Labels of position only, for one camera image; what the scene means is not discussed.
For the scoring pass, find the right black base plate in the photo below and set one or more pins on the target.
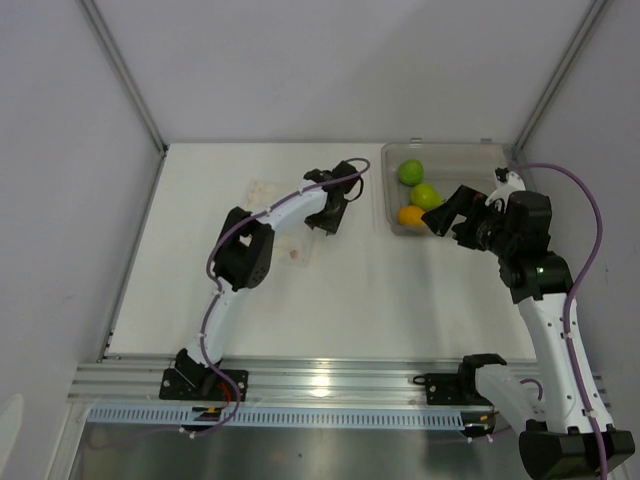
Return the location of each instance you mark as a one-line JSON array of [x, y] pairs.
[[449, 389]]

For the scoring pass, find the aluminium frame post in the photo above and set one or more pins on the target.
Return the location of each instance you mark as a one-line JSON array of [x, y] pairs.
[[578, 42], [111, 51]]

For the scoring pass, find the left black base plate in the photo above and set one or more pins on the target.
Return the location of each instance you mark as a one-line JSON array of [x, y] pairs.
[[209, 387]]

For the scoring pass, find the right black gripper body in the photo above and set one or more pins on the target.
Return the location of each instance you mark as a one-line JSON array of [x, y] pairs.
[[492, 236]]

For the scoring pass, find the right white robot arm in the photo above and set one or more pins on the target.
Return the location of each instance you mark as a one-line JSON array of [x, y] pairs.
[[569, 433]]

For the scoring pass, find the left aluminium frame post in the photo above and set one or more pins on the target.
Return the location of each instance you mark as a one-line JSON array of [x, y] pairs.
[[111, 51]]

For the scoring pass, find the slotted white cable duct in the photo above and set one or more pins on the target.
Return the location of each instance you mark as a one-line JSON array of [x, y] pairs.
[[289, 417]]

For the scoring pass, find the green pear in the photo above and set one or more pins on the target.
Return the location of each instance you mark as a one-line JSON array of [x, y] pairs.
[[425, 196]]

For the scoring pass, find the aluminium mounting rail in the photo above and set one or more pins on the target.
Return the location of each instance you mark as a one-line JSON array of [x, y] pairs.
[[271, 382]]

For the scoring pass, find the round green lime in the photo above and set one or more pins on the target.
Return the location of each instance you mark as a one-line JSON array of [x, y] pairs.
[[410, 172]]

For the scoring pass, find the clear plastic food container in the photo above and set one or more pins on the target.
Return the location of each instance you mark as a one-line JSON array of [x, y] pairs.
[[446, 166]]

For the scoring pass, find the orange fruit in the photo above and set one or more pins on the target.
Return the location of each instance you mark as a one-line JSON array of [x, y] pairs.
[[411, 216]]

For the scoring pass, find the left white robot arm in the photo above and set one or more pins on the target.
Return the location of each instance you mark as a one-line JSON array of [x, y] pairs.
[[241, 259]]

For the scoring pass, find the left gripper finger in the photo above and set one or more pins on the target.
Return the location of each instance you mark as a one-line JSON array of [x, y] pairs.
[[329, 219], [317, 176]]

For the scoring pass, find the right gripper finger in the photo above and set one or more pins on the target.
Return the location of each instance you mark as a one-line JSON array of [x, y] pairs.
[[465, 234], [440, 219]]

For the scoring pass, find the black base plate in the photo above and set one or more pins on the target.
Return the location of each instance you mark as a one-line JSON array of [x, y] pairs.
[[209, 387], [449, 389]]

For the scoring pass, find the clear zip top bag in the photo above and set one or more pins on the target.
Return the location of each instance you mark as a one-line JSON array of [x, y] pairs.
[[287, 207]]

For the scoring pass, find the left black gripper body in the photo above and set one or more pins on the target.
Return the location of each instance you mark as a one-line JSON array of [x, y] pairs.
[[341, 204]]

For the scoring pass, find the right aluminium frame post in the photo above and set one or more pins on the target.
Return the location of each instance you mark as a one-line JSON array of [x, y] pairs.
[[578, 42]]

